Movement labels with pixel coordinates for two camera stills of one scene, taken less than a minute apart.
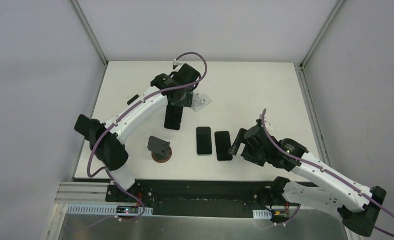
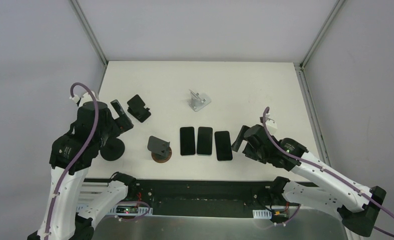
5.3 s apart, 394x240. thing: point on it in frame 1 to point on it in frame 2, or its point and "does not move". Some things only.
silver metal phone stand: (199, 101) does not move
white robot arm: (175, 89) to (74, 215)
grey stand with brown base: (160, 149) does not move
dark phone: (204, 142) does not move
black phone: (173, 117) to (187, 139)
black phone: (223, 145) does not move
